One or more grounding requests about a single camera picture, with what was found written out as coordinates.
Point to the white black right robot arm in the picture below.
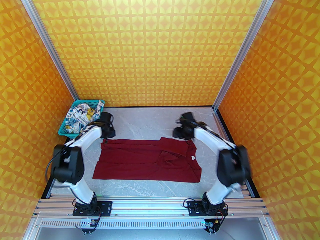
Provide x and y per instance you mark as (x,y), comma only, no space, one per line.
(207,139)

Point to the teal perforated plastic basket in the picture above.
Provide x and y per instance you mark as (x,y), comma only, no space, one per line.
(96,130)

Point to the aluminium frame post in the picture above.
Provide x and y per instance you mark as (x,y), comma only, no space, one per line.
(246,41)
(47,41)

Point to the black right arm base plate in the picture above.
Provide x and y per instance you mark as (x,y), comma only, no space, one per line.
(193,207)

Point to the white cartoon print garment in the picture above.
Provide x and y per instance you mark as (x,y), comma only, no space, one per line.
(78,117)

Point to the short aluminium side rail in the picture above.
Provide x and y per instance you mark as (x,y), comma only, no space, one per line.
(248,192)

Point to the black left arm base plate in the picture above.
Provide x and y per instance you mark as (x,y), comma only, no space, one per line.
(106,207)

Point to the dark red shirt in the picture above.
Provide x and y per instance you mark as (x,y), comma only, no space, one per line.
(140,159)

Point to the aluminium mounting rail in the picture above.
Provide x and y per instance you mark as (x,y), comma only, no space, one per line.
(150,206)

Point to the small electronics board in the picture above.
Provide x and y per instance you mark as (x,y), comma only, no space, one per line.
(90,224)
(211,225)

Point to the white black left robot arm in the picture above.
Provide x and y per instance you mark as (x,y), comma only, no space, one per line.
(87,139)

